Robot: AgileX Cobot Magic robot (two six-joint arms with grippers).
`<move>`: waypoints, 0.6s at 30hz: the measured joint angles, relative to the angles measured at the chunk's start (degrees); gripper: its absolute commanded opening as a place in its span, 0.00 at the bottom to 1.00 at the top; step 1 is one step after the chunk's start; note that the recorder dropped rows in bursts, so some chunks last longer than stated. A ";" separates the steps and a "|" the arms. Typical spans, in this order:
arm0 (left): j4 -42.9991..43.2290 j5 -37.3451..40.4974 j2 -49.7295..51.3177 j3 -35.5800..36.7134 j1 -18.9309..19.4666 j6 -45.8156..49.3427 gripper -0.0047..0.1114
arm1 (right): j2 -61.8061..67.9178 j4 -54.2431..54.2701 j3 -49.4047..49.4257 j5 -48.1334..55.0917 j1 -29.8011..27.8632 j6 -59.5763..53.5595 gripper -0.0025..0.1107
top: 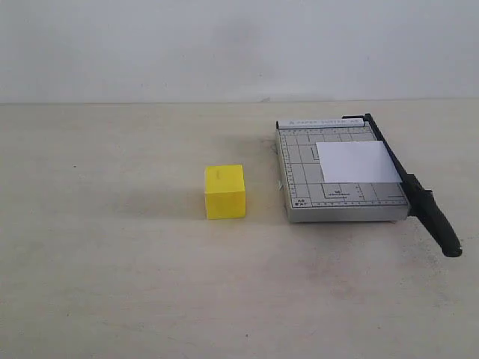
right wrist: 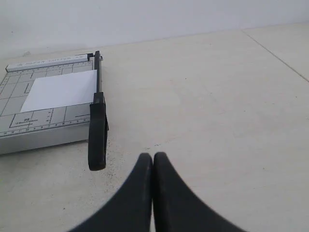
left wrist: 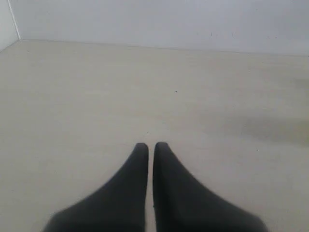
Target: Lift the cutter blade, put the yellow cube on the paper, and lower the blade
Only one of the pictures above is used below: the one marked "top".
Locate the yellow foam block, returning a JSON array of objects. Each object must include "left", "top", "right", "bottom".
[{"left": 204, "top": 165, "right": 246, "bottom": 220}]

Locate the white paper sheet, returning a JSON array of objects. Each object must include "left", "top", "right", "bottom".
[{"left": 316, "top": 141, "right": 402, "bottom": 183}]

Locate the black cutter blade arm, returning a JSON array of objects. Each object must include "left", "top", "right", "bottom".
[{"left": 342, "top": 113, "right": 463, "bottom": 258}]

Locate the grey paper cutter base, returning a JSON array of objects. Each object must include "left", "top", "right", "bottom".
[{"left": 275, "top": 116, "right": 409, "bottom": 223}]

